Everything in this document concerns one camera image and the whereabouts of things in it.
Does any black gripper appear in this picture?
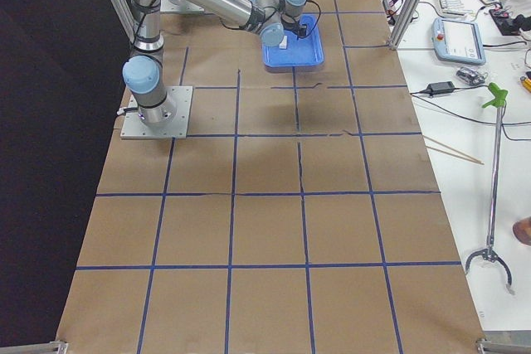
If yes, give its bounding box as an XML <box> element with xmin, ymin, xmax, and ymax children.
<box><xmin>281</xmin><ymin>14</ymin><xmax>308</xmax><ymax>39</ymax></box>

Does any white block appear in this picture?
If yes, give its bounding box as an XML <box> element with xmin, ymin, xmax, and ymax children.
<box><xmin>278</xmin><ymin>36</ymin><xmax>288</xmax><ymax>50</ymax></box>

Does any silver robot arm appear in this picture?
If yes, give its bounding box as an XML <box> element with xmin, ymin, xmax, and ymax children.
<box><xmin>122</xmin><ymin>0</ymin><xmax>308</xmax><ymax>125</ymax></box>

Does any blue plastic tray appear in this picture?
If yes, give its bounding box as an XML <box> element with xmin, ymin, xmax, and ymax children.
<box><xmin>262</xmin><ymin>14</ymin><xmax>324</xmax><ymax>68</ymax></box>

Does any long reacher grabber tool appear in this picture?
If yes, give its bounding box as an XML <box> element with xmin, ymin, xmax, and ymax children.
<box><xmin>465</xmin><ymin>82</ymin><xmax>514</xmax><ymax>295</ymax></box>

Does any wooden chopstick pair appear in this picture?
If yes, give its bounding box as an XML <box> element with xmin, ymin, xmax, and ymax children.
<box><xmin>422</xmin><ymin>135</ymin><xmax>484</xmax><ymax>165</ymax></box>

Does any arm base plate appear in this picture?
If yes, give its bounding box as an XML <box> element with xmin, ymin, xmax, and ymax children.
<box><xmin>120</xmin><ymin>86</ymin><xmax>193</xmax><ymax>139</ymax></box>

